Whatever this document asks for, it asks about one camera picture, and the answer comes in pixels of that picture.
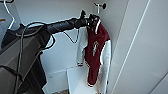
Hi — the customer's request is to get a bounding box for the black wardrobe hook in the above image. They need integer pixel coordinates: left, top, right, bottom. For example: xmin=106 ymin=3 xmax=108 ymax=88
xmin=93 ymin=2 xmax=107 ymax=10
xmin=0 ymin=0 xmax=15 ymax=4

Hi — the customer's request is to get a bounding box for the white hanger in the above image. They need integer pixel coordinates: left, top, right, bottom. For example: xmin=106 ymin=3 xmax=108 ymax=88
xmin=89 ymin=7 xmax=103 ymax=34
xmin=3 ymin=1 xmax=18 ymax=32

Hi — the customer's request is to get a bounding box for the red white varsity jacket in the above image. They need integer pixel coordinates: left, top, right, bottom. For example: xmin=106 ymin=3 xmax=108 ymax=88
xmin=75 ymin=14 xmax=112 ymax=89

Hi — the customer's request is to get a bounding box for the white wardrobe carcass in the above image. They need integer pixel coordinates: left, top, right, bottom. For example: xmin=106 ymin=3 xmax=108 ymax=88
xmin=0 ymin=0 xmax=168 ymax=94

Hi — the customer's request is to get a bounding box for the black t-shirt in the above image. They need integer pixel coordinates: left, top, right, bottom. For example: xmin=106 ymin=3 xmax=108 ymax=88
xmin=0 ymin=22 xmax=48 ymax=94

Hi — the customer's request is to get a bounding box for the white wardrobe door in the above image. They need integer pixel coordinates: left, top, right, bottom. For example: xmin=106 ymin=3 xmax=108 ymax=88
xmin=106 ymin=0 xmax=168 ymax=94

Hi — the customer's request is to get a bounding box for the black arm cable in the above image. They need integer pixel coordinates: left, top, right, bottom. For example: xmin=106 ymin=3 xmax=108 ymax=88
xmin=13 ymin=20 xmax=79 ymax=94

